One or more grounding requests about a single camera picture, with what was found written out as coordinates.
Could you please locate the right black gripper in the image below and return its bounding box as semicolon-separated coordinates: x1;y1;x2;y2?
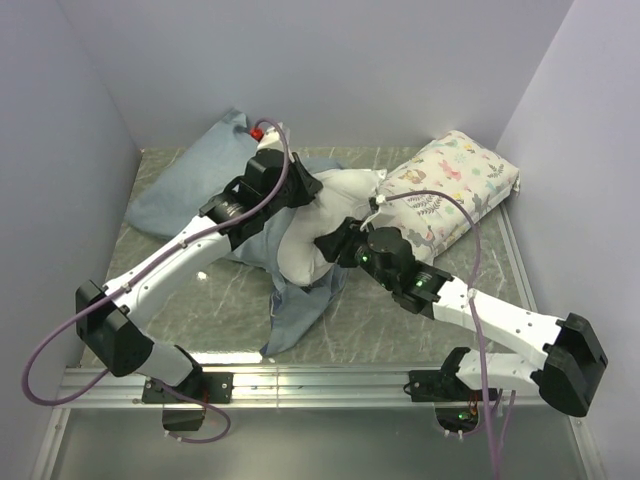
316;216;397;291

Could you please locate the white pillow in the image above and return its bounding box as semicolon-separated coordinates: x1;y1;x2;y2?
277;169;387;287

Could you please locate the blue pillowcase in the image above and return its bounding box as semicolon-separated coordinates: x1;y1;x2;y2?
124;109;351;357

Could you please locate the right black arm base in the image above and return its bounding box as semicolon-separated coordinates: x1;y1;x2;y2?
402;347;506;434

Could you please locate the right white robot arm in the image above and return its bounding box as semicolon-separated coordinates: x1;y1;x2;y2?
314;218;608;417

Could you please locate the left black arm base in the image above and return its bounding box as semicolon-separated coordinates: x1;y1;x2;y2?
141;371;234;440

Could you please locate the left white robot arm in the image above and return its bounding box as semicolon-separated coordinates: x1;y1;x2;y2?
76;149;322;402

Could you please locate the floral patterned pillow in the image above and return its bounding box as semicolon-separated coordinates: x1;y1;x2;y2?
375;130;520;264

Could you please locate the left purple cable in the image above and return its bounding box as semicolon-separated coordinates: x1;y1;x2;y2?
22;117;291;444

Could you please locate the purple cable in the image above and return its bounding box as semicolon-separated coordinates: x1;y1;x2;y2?
22;117;291;444
384;192;516;480

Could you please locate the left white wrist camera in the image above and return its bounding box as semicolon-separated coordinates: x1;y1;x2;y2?
249;122;290;154

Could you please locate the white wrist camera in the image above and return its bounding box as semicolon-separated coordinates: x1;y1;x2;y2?
249;122;290;154
359;194;395;232

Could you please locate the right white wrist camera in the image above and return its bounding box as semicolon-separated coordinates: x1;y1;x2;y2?
359;194;395;232

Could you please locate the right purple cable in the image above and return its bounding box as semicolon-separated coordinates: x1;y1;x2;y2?
384;192;516;480

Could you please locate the aluminium mounting rail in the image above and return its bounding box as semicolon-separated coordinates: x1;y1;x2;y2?
29;199;609;480

